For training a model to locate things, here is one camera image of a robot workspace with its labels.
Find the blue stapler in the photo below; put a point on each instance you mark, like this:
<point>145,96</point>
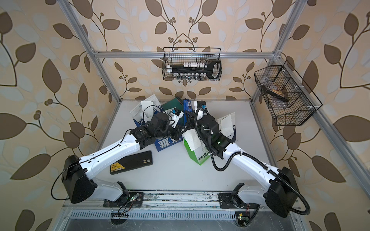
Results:
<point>188,111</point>

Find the black tool set in basket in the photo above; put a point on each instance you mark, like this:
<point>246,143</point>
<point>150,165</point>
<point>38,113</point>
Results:
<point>201,71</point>

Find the black wire basket right wall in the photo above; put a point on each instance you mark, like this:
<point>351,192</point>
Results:
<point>303,102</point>

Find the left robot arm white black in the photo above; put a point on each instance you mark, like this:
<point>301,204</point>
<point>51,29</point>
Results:
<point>78,176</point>

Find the black wire basket back wall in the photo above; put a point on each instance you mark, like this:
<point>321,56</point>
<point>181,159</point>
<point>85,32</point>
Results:
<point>176,55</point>

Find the black box yellow label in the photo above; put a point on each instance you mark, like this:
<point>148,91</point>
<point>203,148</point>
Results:
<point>132,162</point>

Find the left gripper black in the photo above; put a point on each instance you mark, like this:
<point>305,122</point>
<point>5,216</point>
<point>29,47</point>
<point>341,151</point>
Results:
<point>178,130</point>

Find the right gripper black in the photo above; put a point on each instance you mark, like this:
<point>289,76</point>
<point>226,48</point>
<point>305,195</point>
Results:
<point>191,121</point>

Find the green white bag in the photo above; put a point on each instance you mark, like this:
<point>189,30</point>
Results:
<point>196,149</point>

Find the dark blue bag white handles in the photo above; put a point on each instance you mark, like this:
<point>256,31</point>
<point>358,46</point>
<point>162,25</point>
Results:
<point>227,126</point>

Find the black wire basket wall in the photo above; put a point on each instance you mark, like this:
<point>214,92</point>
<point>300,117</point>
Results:
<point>176,55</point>
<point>303,102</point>

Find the dark object in right basket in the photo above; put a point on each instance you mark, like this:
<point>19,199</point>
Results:
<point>275,94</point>

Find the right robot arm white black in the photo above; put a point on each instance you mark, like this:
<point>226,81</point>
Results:
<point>278,190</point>

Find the aluminium frame rail base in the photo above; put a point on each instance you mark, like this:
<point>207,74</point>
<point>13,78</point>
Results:
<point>173,211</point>

